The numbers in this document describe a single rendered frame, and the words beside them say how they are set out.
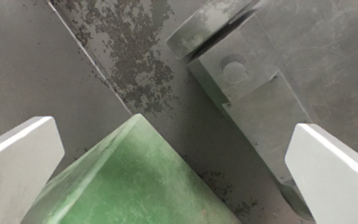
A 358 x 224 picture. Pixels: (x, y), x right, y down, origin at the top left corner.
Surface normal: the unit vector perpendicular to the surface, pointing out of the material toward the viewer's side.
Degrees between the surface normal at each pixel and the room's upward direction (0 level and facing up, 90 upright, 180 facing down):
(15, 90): 0
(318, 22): 0
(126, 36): 0
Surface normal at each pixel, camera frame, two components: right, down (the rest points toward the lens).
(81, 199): 0.75, -0.52
